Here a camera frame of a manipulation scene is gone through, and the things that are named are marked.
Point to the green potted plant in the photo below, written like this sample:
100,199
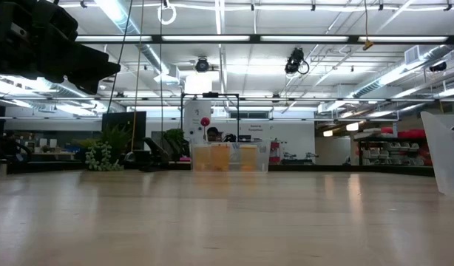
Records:
175,136

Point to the person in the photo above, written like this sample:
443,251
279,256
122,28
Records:
213,133

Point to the round black ceiling fixture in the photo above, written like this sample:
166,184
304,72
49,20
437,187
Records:
202,65

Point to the red round sign on stick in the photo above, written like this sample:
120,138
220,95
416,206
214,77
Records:
205,121

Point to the red fire extinguisher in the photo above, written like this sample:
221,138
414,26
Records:
275,151

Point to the grey storage shelf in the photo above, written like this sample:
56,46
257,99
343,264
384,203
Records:
382,155

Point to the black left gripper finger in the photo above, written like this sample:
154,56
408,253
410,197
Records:
94,63
90,83

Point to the red storage bin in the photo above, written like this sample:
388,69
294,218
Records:
412,133

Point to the overhead light bar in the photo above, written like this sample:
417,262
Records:
205,38

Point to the black aluminium table frame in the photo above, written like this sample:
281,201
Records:
323,168

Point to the large orange pill bottle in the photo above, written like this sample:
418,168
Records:
220,159
202,159
248,159

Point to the green succulent plant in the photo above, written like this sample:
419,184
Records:
101,157

